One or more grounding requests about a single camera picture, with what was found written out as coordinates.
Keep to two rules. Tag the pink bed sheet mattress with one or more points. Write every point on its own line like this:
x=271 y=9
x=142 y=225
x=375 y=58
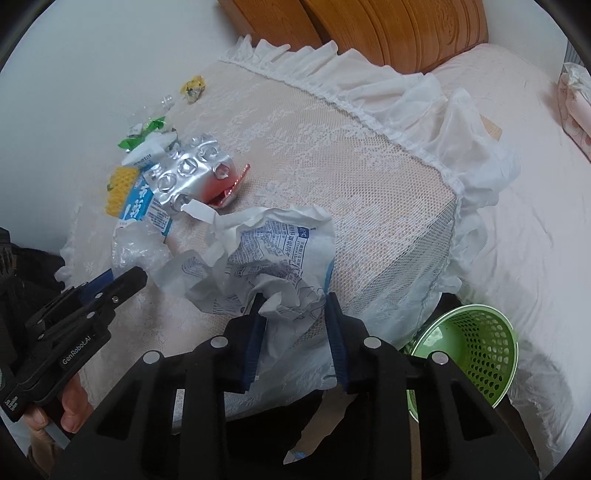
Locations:
x=535 y=267

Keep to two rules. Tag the white printed plastic bag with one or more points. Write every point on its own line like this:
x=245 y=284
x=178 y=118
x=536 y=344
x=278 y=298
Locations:
x=285 y=254

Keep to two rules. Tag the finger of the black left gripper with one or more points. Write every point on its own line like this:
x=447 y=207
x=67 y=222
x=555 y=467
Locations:
x=123 y=287

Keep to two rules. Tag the red foil wrapper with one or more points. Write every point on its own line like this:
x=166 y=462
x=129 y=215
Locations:
x=225 y=185

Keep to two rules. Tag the green plastic mesh waste basket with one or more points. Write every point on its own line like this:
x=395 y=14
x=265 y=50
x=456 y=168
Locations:
x=480 y=340

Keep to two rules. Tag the green snack wrapper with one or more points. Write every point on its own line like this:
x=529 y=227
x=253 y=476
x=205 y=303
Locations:
x=147 y=131

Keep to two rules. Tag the yellow foam fruit net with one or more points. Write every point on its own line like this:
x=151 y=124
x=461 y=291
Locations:
x=118 y=188

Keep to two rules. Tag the orange wooden headboard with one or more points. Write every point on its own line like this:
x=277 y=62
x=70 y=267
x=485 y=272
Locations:
x=409 y=35

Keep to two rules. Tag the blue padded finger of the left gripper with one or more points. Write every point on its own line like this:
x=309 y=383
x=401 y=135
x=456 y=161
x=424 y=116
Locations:
x=89 y=290

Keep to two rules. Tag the silver foil blister pack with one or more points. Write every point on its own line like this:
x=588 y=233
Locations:
x=183 y=173

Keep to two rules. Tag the blue white snack wrapper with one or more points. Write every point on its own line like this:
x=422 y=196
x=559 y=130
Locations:
x=141 y=205

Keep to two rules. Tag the small yellow crumpled wrapper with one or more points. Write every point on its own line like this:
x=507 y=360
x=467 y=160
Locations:
x=192 y=90

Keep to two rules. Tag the person's left hand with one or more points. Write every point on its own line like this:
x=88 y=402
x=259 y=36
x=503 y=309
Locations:
x=76 y=406

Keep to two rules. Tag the clear crushed plastic bottle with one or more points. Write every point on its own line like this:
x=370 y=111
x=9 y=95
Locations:
x=142 y=117

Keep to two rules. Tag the pink folded blanket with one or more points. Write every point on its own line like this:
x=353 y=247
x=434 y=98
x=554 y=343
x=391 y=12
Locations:
x=574 y=97

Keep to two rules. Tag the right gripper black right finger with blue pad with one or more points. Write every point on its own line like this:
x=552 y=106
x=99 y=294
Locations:
x=461 y=436

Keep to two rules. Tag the white lace ruffled table cover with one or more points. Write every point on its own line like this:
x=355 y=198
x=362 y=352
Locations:
x=402 y=167

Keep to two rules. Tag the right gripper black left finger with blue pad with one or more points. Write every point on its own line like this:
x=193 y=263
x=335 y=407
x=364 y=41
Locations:
x=165 y=418

